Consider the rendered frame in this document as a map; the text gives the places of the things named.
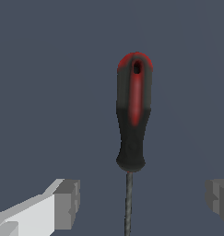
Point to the black and red screwdriver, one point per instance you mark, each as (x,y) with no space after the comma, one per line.
(133,123)

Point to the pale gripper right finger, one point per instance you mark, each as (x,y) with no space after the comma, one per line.
(219,196)

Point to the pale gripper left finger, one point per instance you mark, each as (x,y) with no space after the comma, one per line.
(39,212)

